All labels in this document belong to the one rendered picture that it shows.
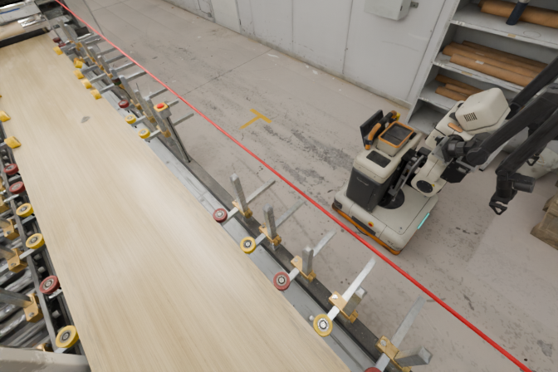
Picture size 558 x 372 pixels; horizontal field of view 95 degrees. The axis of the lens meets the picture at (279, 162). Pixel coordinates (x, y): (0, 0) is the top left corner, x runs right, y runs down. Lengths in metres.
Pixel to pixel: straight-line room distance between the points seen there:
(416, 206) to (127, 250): 2.07
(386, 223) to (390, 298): 0.55
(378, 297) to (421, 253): 0.54
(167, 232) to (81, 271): 0.43
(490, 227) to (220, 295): 2.36
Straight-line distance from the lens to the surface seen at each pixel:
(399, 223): 2.27
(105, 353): 1.51
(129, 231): 1.68
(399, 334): 1.41
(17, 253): 2.09
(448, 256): 2.63
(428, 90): 3.20
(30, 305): 1.91
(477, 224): 2.91
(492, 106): 1.58
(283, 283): 1.32
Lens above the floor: 2.18
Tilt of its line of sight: 50 degrees down
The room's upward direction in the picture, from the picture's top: 5 degrees counter-clockwise
